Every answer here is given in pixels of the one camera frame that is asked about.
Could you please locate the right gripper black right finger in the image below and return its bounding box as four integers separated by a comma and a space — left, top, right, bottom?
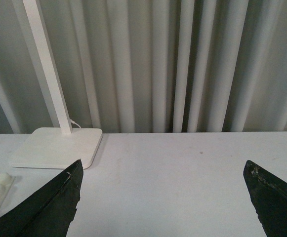
243, 160, 287, 237

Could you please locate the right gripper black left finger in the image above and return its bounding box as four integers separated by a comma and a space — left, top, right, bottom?
0, 159, 83, 237

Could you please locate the white desk lamp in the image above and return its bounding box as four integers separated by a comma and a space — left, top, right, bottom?
9, 0, 102, 169

